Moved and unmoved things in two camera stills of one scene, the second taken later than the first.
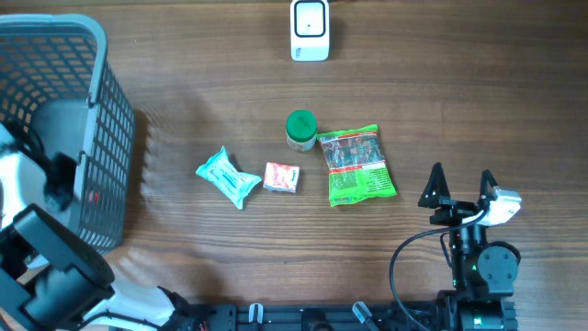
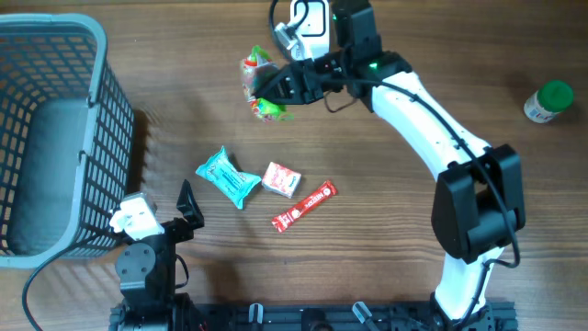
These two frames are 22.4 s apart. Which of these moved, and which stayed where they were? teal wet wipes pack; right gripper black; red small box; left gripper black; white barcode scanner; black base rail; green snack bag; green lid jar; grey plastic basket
Moved: left gripper black; green snack bag; green lid jar; right gripper black
Stayed: red small box; white barcode scanner; teal wet wipes pack; black base rail; grey plastic basket
